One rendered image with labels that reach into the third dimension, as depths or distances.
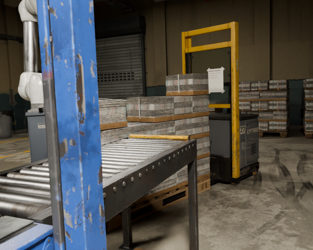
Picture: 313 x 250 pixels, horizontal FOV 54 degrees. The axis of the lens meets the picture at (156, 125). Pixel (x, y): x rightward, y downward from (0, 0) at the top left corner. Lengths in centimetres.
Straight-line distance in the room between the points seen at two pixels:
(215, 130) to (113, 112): 178
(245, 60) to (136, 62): 340
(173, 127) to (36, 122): 132
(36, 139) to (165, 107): 122
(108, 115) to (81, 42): 185
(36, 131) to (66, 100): 169
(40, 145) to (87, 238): 169
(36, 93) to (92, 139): 168
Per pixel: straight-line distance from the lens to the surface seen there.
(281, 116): 748
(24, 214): 97
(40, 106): 229
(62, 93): 62
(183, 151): 176
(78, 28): 62
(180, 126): 310
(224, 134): 388
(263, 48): 909
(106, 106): 243
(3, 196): 113
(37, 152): 232
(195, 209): 207
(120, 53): 1051
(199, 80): 337
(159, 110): 285
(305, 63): 911
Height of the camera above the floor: 110
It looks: 6 degrees down
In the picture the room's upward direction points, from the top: 2 degrees counter-clockwise
